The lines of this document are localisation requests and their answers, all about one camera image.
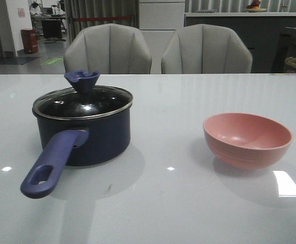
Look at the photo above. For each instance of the white cabinet behind chairs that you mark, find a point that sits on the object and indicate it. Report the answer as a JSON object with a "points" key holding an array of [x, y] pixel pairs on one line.
{"points": [[157, 21]]}

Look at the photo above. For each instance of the right grey upholstered chair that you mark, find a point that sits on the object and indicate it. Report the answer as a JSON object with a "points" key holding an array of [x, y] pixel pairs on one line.
{"points": [[205, 49]]}

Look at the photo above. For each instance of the black office desk background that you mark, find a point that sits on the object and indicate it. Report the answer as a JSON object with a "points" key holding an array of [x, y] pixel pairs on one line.
{"points": [[52, 28]]}

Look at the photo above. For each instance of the grey counter cabinet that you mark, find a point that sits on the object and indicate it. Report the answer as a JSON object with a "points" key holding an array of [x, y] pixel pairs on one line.
{"points": [[269, 36]]}

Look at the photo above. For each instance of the red trash bin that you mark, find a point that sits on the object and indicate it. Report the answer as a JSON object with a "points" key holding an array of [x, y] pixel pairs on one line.
{"points": [[29, 40]]}

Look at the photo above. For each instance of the grey upholstered chair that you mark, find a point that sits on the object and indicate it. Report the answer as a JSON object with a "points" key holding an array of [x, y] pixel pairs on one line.
{"points": [[205, 49], [109, 49]]}

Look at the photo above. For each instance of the pink bowl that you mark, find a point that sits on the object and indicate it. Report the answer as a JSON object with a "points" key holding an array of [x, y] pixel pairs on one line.
{"points": [[246, 141]]}

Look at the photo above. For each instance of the left grey upholstered chair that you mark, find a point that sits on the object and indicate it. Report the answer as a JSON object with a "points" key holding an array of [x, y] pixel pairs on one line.
{"points": [[109, 49]]}

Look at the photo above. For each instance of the fruit plate on counter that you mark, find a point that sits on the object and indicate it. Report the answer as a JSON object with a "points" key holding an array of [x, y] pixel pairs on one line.
{"points": [[254, 7]]}

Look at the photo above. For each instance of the glass lid with blue knob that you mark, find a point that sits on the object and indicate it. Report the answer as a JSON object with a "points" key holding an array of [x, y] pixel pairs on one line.
{"points": [[84, 100]]}

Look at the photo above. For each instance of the dark blue saucepan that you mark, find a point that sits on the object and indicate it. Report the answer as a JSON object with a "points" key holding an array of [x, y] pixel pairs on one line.
{"points": [[74, 143]]}

